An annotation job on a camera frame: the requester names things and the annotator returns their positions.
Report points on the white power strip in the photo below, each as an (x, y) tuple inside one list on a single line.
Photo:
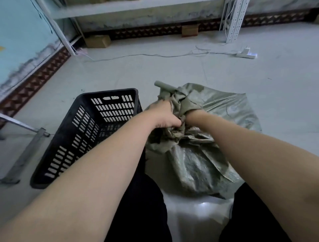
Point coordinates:
[(246, 55)]

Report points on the green woven sack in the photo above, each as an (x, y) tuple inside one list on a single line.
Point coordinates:
[(206, 164)]

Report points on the person's left forearm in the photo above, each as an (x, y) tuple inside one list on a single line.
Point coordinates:
[(82, 194)]

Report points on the small brown cardboard carton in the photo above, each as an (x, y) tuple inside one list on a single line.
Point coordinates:
[(190, 31)]

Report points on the person's right forearm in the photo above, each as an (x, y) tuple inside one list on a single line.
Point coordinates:
[(269, 174)]

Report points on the wooden folding table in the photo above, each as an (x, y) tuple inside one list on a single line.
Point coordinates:
[(25, 154)]

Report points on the white charger plug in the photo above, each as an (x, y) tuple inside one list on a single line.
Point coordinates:
[(246, 50)]

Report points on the person's left hand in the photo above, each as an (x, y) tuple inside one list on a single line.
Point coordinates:
[(163, 114)]

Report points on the large tan cardboard carton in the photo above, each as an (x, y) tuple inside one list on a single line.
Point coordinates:
[(97, 41)]

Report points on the person's right hand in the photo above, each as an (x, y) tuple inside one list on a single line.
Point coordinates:
[(194, 117)]

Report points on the white metal shelf rack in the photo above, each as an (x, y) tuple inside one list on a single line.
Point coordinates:
[(235, 20)]

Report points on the black plastic crate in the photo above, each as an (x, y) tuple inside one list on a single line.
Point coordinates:
[(64, 139)]

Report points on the black trousers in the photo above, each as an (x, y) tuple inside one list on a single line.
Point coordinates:
[(142, 212)]

